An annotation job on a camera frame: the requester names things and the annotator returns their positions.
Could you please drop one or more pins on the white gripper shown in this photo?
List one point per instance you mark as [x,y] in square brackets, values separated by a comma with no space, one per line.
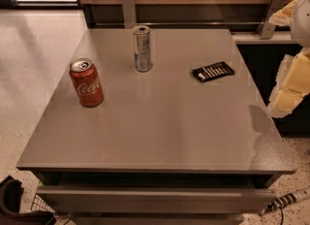
[301,18]

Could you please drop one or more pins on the red coke can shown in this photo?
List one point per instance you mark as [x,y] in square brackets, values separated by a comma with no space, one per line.
[86,82]

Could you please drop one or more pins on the silver blue energy drink can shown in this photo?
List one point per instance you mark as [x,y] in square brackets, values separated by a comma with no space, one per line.
[142,48]

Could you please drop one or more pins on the black snack packet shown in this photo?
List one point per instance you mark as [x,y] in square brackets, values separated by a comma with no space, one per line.
[213,71]

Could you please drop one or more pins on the grey cabinet drawer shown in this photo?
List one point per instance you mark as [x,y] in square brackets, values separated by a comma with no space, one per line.
[156,200]

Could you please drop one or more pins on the dark brown object on floor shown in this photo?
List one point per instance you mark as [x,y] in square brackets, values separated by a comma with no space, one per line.
[10,200]

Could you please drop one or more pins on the right metal bracket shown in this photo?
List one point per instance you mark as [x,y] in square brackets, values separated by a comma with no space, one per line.
[266,29]

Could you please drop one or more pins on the metal bracket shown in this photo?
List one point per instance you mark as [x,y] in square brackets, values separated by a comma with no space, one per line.
[266,29]
[129,13]

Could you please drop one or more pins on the left metal bracket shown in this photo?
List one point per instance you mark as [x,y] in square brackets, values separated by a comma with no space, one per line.
[129,13]

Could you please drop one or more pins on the wire basket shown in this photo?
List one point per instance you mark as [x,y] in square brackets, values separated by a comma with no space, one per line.
[38,204]

